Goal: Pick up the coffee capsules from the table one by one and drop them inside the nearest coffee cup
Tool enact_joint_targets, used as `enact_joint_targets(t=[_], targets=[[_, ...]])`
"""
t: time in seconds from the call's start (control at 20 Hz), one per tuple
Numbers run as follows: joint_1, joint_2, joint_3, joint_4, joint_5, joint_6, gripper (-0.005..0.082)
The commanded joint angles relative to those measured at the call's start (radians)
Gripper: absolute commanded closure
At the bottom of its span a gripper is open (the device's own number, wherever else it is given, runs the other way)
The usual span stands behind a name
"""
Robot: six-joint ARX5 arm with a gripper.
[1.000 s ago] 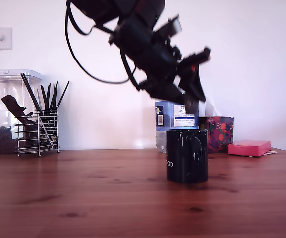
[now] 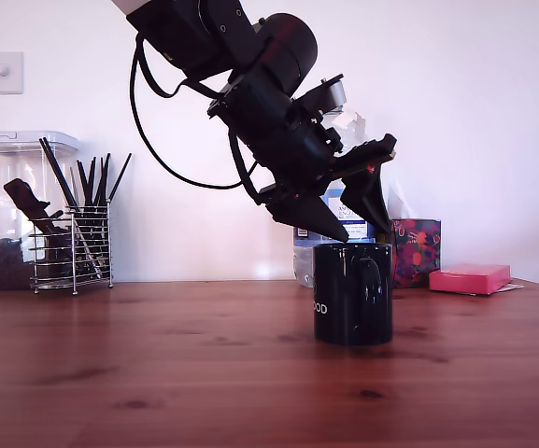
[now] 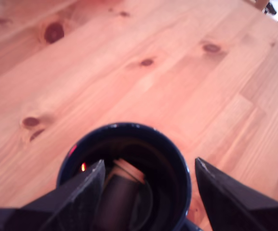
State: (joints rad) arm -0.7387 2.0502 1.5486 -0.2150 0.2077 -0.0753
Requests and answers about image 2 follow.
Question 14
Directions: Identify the white tissue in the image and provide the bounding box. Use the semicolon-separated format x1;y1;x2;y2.
388;181;422;220

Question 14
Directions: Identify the large clear water bottle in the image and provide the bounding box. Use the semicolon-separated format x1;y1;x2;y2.
291;107;377;289

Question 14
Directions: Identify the floral tissue box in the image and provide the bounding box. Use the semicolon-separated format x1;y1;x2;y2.
388;217;443;290

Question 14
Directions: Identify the black mug white lettering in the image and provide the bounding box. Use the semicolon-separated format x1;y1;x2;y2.
313;242;395;347

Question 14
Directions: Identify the pink flat box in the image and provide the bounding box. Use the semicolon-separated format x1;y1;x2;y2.
429;263;513;297

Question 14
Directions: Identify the black chopstick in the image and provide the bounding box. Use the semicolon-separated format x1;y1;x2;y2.
106;152;134;204
87;156;97;207
45;137;85;210
76;160;90;207
38;136;104;279
93;157;106;207
99;152;112;207

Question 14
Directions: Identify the paper sheet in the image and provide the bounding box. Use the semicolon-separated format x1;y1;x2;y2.
464;279;527;298

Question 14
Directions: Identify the black angular utensil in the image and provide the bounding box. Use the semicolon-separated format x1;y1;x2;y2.
3;177;66;238

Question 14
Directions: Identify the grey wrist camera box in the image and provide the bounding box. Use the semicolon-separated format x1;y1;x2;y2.
291;73;348;123

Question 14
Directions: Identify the black looping cable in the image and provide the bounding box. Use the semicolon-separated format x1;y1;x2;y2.
130;35;251;190
138;39;223;100

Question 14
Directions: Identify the chrome wire utensil rack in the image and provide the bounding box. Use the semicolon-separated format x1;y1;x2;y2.
28;203;115;295

